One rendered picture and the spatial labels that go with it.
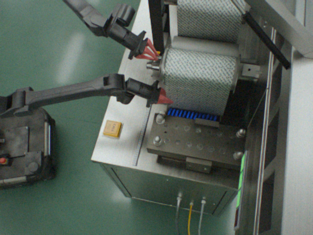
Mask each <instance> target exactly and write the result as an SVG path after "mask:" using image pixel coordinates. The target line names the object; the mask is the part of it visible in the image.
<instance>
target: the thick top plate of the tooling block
mask: <svg viewBox="0 0 313 235"><path fill-rule="evenodd" d="M157 116H158V113H155V114H154V119H153V123H152V128H151V131H150V135H149V139H148V143H147V147H146V148H147V152H148V153H152V154H157V155H162V156H167V157H173V158H176V159H183V160H186V159H187V157H192V158H195V159H202V160H207V161H212V166H219V167H225V168H230V169H235V170H241V161H236V160H235V159H234V157H233V155H234V153H236V152H237V151H242V153H243V155H244V153H245V141H246V135H245V137H244V138H242V139H240V138H238V137H237V132H238V130H239V129H240V127H234V126H228V125H225V124H219V126H218V129H216V128H210V127H204V126H198V125H195V120H194V119H188V118H184V117H176V116H171V115H165V117H164V119H165V122H164V123H163V124H158V123H157V122H156V117H157ZM244 129H245V131H247V129H246V128H244ZM155 136H160V137H161V140H162V144H161V145H160V146H155V145H154V143H153V139H154V137H155Z"/></svg>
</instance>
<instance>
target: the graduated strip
mask: <svg viewBox="0 0 313 235"><path fill-rule="evenodd" d="M151 109H152V104H150V108H147V110H146V113H145V117H144V122H143V124H142V128H141V133H140V136H139V140H138V144H137V148H136V152H135V155H134V160H133V163H132V165H133V166H137V164H138V160H139V156H140V152H141V148H142V144H143V141H144V136H145V133H146V128H147V124H148V120H149V116H150V113H151Z"/></svg>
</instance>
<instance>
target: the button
mask: <svg viewBox="0 0 313 235"><path fill-rule="evenodd" d="M121 126H122V123H121V122H118V121H112V120H107V121H106V124H105V127H104V130H103V134H104V135H107V136H112V137H118V136H119V133H120V129H121Z"/></svg>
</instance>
